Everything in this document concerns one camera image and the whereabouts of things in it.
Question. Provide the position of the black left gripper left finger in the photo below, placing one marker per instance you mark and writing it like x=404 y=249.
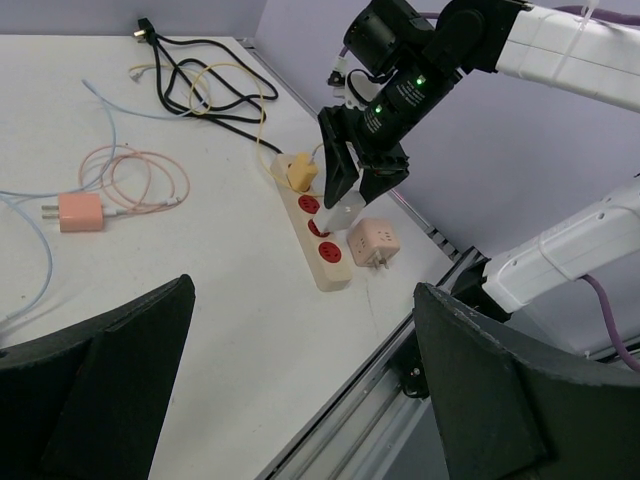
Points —
x=89 y=401

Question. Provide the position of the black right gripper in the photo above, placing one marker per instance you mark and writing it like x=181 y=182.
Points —
x=385 y=167

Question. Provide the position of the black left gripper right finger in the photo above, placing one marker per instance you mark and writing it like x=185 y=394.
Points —
x=508 y=406

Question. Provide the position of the white charger plug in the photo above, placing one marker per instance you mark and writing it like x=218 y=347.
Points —
x=342 y=215

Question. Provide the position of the yellow charger plug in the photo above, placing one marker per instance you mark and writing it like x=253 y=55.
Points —
x=301 y=172

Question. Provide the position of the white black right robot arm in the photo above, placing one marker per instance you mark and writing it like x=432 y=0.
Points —
x=417 y=63

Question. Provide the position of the pink charger plug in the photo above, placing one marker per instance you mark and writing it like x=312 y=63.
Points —
x=76 y=212

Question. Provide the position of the pink cube socket adapter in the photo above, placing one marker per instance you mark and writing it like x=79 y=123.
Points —
x=373 y=243

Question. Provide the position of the beige red power strip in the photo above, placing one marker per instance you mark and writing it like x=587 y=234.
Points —
x=322 y=251

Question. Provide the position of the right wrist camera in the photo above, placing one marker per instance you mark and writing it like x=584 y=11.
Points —
x=337 y=80

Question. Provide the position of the aluminium front rail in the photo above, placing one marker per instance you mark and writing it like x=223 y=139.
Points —
x=360 y=432

